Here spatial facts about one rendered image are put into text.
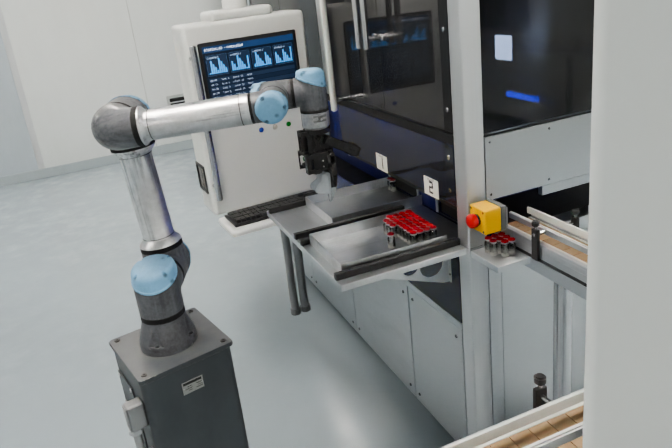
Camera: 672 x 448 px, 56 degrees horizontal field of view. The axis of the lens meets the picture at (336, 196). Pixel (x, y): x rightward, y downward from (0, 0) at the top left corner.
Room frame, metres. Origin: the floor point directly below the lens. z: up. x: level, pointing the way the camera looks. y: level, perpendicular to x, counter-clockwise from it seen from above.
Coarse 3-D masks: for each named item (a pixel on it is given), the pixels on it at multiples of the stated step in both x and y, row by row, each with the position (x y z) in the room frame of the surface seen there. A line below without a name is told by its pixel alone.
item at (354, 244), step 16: (352, 224) 1.88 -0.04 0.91; (368, 224) 1.90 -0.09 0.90; (320, 240) 1.84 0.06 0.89; (336, 240) 1.83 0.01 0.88; (352, 240) 1.82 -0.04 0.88; (368, 240) 1.80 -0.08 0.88; (384, 240) 1.79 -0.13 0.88; (400, 240) 1.78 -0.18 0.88; (432, 240) 1.69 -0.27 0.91; (336, 256) 1.72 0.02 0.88; (352, 256) 1.70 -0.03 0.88; (368, 256) 1.62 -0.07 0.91; (384, 256) 1.63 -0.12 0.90
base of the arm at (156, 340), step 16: (144, 320) 1.46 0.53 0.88; (160, 320) 1.44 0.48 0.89; (176, 320) 1.46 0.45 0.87; (144, 336) 1.45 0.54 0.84; (160, 336) 1.44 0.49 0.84; (176, 336) 1.44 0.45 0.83; (192, 336) 1.48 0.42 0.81; (144, 352) 1.45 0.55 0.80; (160, 352) 1.42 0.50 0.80; (176, 352) 1.43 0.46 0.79
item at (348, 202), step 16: (336, 192) 2.23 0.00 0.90; (352, 192) 2.25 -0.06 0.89; (368, 192) 2.25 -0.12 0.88; (384, 192) 2.23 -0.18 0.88; (400, 192) 2.21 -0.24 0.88; (320, 208) 2.05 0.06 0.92; (336, 208) 2.12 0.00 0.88; (352, 208) 2.10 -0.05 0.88; (368, 208) 1.99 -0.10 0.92; (384, 208) 2.01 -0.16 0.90
